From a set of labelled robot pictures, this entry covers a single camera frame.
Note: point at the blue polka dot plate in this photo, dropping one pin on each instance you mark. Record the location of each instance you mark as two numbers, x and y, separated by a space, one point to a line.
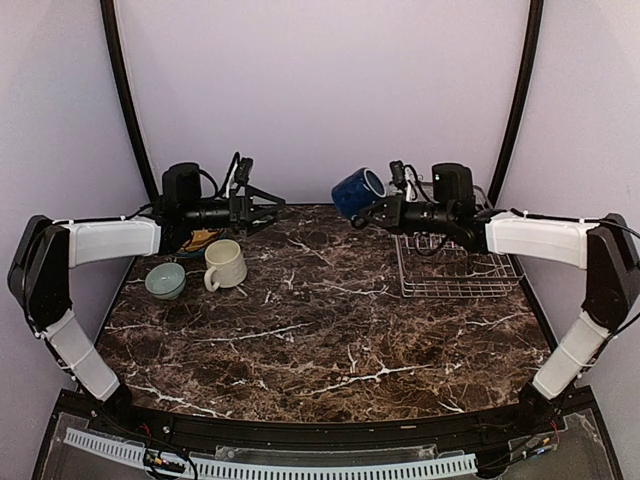
191 253

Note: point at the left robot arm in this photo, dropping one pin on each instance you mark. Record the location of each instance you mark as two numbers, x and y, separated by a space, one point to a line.
39 274

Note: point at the right black frame post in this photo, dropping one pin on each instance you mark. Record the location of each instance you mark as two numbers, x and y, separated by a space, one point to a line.
521 90

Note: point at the white slotted cable duct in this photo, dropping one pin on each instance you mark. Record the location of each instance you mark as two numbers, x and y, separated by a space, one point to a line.
135 455

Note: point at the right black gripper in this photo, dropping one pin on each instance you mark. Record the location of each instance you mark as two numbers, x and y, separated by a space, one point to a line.
396 213

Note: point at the pale green bowl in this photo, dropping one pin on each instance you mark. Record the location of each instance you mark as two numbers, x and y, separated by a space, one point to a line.
166 281

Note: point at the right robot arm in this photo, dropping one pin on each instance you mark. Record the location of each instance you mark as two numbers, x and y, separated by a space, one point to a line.
604 248

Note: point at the dark blue mug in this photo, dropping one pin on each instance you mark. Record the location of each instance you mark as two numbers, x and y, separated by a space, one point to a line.
357 191

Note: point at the yellow polka dot plate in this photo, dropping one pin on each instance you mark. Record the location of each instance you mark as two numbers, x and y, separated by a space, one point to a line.
201 239

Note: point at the wire dish rack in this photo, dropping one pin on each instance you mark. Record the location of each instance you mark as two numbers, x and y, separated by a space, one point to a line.
432 266

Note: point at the black frame post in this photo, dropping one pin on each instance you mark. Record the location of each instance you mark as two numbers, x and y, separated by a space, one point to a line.
126 101
521 90

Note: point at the black front rail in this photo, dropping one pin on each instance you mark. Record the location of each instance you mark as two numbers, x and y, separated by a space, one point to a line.
490 430

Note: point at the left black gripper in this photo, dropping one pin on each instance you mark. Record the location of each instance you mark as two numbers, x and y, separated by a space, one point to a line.
242 209

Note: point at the cream ribbed mug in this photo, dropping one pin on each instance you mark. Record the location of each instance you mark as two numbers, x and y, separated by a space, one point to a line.
226 267

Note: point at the left black frame post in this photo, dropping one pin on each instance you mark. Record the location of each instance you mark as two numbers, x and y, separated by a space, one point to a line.
126 101

